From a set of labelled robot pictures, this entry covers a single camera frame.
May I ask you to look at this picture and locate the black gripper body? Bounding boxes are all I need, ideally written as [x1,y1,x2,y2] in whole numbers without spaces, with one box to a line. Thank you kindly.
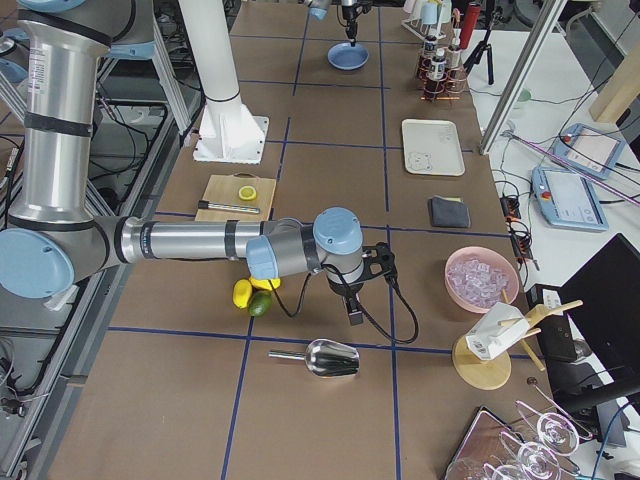
[339,0,371,28]
[325,242,397,298]

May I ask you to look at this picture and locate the dark drink bottle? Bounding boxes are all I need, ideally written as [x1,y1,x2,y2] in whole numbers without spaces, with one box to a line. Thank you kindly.
[428,48,446,82]
[446,30,462,69]
[422,34,438,70]

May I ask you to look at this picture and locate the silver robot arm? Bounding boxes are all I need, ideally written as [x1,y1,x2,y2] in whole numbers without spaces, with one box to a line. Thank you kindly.
[1,1,398,325]
[299,0,373,47]

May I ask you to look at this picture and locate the copper bottle rack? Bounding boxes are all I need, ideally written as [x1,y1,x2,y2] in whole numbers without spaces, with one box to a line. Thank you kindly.
[416,51,467,101]

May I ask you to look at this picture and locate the silver handled knife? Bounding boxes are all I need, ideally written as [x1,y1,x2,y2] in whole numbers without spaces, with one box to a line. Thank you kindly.
[197,199,261,215]

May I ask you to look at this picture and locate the white mug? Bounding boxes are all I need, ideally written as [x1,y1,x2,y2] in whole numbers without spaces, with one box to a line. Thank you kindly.
[465,302,529,361]

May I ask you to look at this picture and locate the wooden cup stand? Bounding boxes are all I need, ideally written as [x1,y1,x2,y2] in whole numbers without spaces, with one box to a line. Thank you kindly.
[452,300,583,390]

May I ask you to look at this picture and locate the grey folded cloth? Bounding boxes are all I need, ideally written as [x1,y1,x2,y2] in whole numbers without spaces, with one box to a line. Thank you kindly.
[428,196,471,228]

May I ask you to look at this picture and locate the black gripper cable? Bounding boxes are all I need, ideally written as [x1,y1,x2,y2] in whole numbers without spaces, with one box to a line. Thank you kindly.
[269,259,419,346]

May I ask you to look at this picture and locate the black monitor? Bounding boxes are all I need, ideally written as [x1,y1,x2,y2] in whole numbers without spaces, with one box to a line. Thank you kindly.
[529,232,640,416]

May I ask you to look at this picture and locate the pink bowl of ice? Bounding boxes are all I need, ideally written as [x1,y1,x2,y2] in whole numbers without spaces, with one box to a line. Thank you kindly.
[444,246,520,313]

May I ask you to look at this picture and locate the yellow lemon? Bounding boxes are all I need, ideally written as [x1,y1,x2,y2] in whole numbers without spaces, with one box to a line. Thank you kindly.
[249,276,281,291]
[232,279,253,309]

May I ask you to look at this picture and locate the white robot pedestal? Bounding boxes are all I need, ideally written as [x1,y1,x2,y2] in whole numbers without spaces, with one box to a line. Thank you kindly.
[179,0,269,164]

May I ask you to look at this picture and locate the blue plate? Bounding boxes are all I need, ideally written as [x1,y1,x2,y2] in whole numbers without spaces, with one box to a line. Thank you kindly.
[327,42,369,71]

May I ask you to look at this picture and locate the wine glass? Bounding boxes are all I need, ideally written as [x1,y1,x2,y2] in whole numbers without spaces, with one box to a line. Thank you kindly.
[499,430,580,479]
[515,400,593,457]

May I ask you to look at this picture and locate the wooden cutting board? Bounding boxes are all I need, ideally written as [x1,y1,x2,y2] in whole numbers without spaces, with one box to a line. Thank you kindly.
[195,174,277,222]

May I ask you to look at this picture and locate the lemon half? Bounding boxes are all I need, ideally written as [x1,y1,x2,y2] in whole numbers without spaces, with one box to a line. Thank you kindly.
[238,185,257,201]

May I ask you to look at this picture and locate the cream bear tray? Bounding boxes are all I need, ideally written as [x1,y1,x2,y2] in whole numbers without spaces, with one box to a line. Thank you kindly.
[401,119,465,177]

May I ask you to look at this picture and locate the black camera tripod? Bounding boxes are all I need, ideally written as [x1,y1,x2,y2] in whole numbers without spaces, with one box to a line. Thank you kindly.
[463,0,502,85]

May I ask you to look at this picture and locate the aluminium frame post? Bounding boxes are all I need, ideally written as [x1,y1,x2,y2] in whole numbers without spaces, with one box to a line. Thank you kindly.
[479,0,568,155]

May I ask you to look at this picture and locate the blue teach pendant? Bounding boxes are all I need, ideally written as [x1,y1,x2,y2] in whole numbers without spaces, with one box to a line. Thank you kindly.
[531,167,609,232]
[552,123,626,180]

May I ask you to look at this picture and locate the green lime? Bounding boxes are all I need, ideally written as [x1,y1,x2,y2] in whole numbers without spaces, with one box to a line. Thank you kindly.
[247,290,273,317]

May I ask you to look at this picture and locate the metal scoop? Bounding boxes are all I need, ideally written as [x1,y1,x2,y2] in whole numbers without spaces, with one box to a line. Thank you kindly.
[268,339,360,378]

